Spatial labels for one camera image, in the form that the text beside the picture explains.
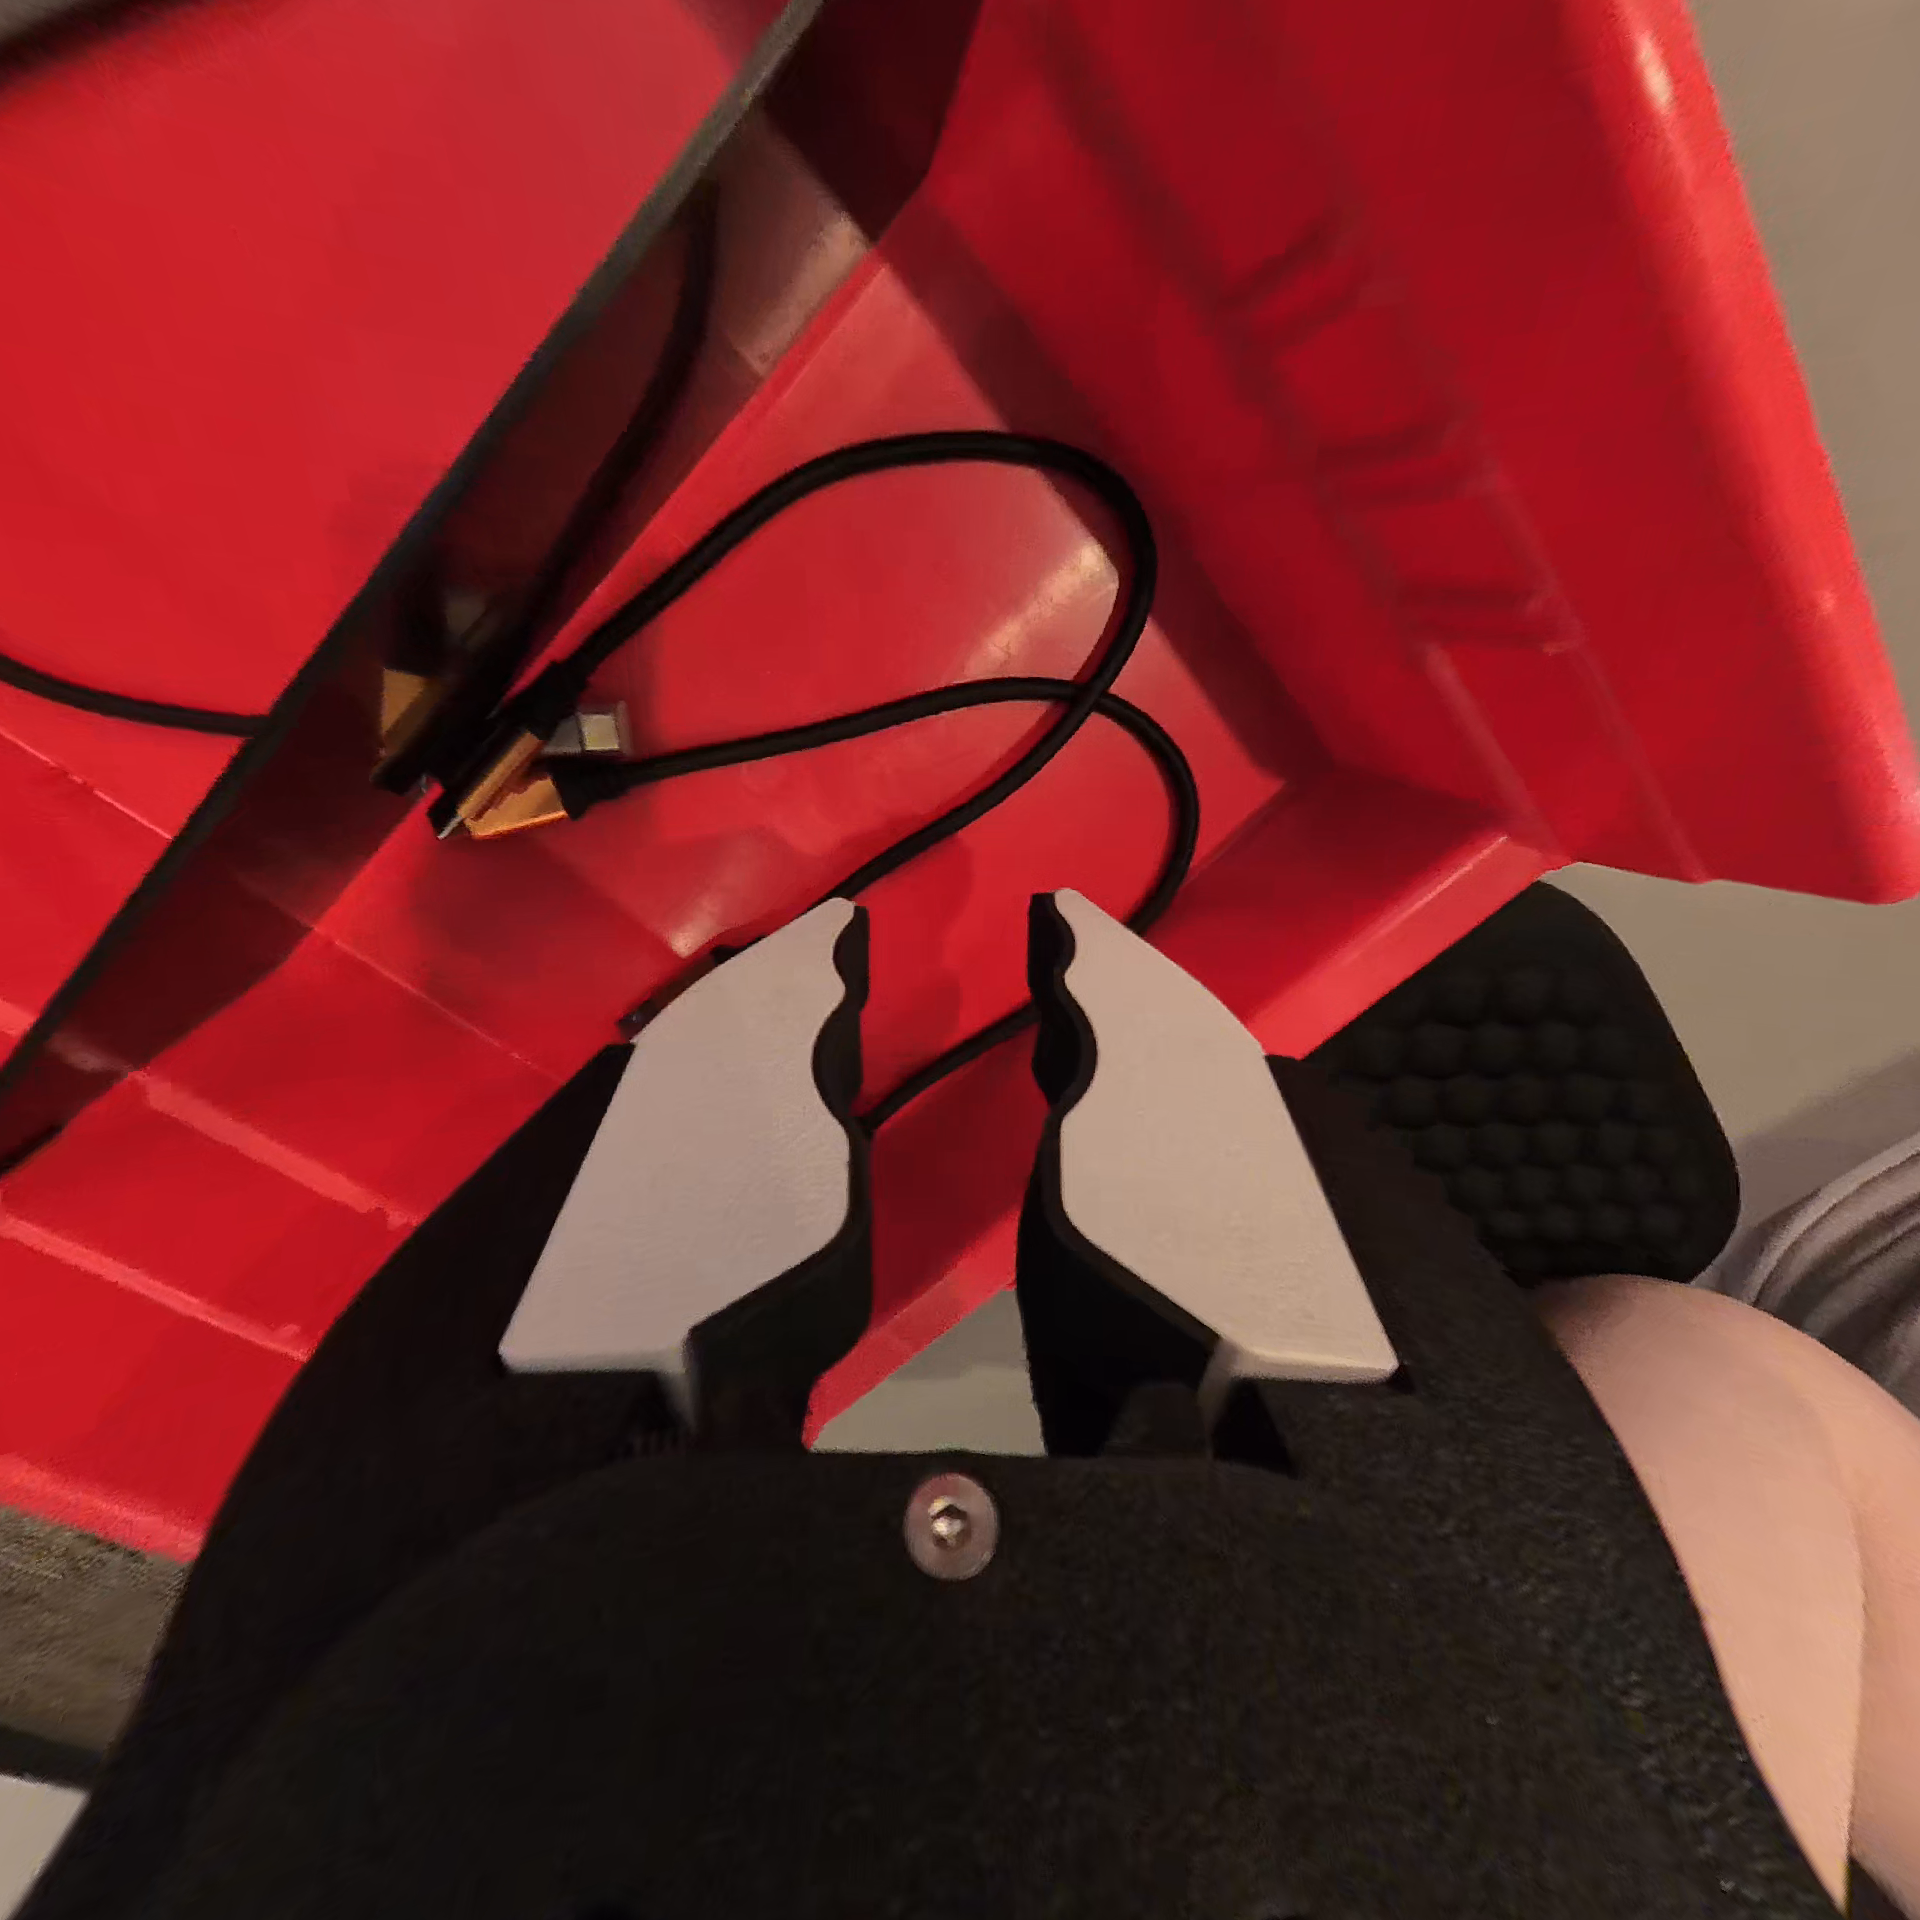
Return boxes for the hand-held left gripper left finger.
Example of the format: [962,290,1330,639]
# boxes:
[499,899,874,1450]

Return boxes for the red plastic bin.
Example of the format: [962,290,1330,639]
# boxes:
[0,0,1920,1560]

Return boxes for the person's pale clothing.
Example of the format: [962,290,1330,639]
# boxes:
[1713,1130,1920,1419]

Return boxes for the black bin divider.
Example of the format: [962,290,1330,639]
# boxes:
[0,0,841,1169]

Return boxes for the person's leg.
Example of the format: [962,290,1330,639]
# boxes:
[1530,1272,1920,1920]

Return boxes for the black cable silver plug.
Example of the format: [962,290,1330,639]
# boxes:
[503,429,1163,766]

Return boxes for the black padded armrest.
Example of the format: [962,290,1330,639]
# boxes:
[1304,885,1744,1296]

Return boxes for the black cable gold plugs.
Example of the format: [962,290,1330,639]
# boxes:
[438,429,1206,1132]

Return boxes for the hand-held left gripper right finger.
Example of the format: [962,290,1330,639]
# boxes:
[1017,886,1400,1461]

